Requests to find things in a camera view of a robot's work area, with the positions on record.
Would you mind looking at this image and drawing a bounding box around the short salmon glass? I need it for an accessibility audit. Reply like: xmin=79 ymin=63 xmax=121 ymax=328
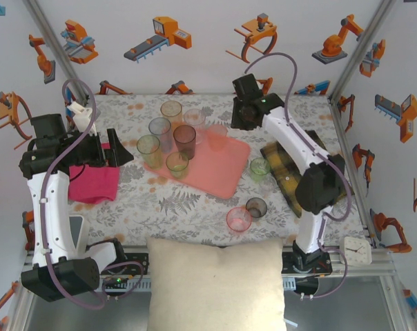
xmin=207 ymin=123 xmax=229 ymax=152

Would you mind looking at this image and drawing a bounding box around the tall green glass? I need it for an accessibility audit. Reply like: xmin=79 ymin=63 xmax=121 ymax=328
xmin=136 ymin=134 xmax=164 ymax=170

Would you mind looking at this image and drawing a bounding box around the short wide clear glass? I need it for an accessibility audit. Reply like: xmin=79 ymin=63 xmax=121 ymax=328
xmin=183 ymin=108 xmax=208 ymax=145

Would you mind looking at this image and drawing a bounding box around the short small green glass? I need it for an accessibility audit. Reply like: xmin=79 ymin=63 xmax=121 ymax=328
xmin=249 ymin=157 xmax=271 ymax=183

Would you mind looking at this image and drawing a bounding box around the tall blue glass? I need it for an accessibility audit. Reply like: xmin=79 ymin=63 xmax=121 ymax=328
xmin=148 ymin=117 xmax=172 ymax=154

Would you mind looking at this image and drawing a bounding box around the tall dark grey glass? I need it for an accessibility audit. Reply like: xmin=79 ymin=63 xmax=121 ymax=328
xmin=173 ymin=124 xmax=197 ymax=160

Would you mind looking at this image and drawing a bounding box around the short wide green glass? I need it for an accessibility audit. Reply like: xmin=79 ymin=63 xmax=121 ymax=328
xmin=165 ymin=151 xmax=190 ymax=179

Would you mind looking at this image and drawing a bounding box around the tall orange glass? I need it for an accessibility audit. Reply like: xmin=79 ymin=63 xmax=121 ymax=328
xmin=159 ymin=101 xmax=184 ymax=127

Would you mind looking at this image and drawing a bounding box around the short dark grey glass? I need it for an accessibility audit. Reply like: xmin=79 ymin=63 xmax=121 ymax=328
xmin=245 ymin=197 xmax=268 ymax=220

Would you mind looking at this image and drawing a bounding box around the short pink glass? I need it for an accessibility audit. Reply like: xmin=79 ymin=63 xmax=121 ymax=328
xmin=226 ymin=206 xmax=253 ymax=232

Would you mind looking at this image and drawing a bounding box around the pink plastic tray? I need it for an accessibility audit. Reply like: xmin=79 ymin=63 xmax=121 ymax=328
xmin=143 ymin=120 xmax=252 ymax=200

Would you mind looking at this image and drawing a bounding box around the magenta cloth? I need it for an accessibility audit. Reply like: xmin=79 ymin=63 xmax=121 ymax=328
xmin=68 ymin=141 xmax=121 ymax=205

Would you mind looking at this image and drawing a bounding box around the yellow black plaid cloth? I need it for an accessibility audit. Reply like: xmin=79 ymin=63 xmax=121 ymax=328
xmin=262 ymin=130 xmax=347 ymax=219

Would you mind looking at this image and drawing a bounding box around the short small clear glass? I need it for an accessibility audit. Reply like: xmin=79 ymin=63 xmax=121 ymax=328
xmin=262 ymin=174 xmax=280 ymax=194

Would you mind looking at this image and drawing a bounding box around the floral tablecloth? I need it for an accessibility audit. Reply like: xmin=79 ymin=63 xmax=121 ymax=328
xmin=66 ymin=93 xmax=372 ymax=248

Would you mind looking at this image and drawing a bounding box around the small circuit board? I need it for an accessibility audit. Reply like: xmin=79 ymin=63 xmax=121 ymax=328
xmin=103 ymin=274 xmax=130 ymax=289

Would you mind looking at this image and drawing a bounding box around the cream cushion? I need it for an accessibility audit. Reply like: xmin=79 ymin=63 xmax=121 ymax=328
xmin=145 ymin=237 xmax=287 ymax=331

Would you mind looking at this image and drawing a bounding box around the white square clock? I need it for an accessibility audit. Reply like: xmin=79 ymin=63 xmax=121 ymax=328
xmin=339 ymin=235 xmax=374 ymax=265

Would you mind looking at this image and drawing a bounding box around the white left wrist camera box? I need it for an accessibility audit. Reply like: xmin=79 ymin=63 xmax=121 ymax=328
xmin=66 ymin=101 xmax=96 ymax=134

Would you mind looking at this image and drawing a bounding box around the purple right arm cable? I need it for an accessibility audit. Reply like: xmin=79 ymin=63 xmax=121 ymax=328
xmin=244 ymin=52 xmax=353 ymax=300

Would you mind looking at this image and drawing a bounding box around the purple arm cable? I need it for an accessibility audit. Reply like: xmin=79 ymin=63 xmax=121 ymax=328
xmin=244 ymin=52 xmax=353 ymax=300
xmin=39 ymin=78 xmax=144 ymax=310

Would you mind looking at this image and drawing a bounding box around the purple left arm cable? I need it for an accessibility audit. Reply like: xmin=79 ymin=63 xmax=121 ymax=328
xmin=39 ymin=78 xmax=144 ymax=310

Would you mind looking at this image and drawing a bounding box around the aluminium frame rail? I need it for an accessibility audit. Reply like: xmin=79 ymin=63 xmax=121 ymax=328
xmin=20 ymin=250 xmax=398 ymax=277
xmin=327 ymin=96 xmax=382 ymax=249

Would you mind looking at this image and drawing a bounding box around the aluminium frame post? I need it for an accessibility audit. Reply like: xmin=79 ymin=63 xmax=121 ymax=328
xmin=21 ymin=0 xmax=92 ymax=101
xmin=328 ymin=0 xmax=398 ymax=101

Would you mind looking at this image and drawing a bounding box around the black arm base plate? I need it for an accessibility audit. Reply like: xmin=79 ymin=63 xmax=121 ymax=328
xmin=280 ymin=246 xmax=333 ymax=277
xmin=90 ymin=252 xmax=151 ymax=277

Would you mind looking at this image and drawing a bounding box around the grey slotted cable duct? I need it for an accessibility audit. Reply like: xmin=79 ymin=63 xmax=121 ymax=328
xmin=97 ymin=277 xmax=298 ymax=292

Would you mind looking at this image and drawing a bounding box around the aluminium frame leg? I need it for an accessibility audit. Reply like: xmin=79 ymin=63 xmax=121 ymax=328
xmin=6 ymin=292 xmax=32 ymax=331
xmin=379 ymin=274 xmax=415 ymax=331

